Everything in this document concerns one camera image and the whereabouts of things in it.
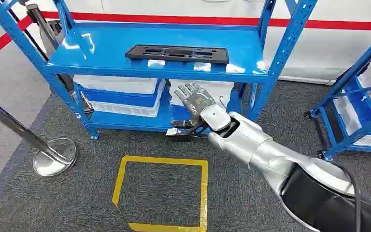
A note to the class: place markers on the blue plastic bin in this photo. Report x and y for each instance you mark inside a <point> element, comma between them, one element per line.
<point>118,98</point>

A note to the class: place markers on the black plastic slotted tray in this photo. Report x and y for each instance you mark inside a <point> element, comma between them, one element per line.
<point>131,53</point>

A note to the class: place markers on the yellow floor tape square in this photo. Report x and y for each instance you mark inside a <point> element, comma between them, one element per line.
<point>203,192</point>

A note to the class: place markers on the white label sticker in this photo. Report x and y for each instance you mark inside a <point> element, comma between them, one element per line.
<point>202,67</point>
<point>156,63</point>

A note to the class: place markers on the black stanchion post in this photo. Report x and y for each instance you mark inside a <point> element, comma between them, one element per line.
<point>43,22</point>

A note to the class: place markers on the chrome stanchion post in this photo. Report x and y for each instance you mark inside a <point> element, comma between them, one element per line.
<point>52,157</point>

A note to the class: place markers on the blue metal shelf rack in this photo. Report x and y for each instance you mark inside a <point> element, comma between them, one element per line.
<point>361,64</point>
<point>108,48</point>

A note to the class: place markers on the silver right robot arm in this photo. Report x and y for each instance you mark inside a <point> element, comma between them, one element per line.
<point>252,142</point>

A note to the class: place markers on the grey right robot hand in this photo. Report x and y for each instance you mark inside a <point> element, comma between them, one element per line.
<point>195,101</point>

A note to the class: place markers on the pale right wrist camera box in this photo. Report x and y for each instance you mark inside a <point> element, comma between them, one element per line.
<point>174,133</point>

